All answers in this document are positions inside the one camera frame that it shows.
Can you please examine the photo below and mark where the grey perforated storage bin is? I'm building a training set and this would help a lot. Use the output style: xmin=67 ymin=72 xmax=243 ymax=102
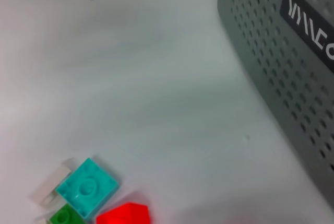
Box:
xmin=217 ymin=0 xmax=334 ymax=206

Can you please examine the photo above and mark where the teal square toy brick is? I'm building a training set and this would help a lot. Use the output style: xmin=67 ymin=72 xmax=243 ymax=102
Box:
xmin=55 ymin=157 xmax=121 ymax=221

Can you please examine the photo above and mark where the white translucent toy brick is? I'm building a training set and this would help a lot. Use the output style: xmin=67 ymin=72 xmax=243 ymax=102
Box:
xmin=32 ymin=157 xmax=76 ymax=206

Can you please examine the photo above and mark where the bright red translucent brick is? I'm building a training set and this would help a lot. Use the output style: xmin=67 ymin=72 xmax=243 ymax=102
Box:
xmin=95 ymin=202 xmax=152 ymax=224

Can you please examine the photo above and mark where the green toy brick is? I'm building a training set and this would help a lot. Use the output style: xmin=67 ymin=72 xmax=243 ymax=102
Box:
xmin=48 ymin=204 xmax=79 ymax=224

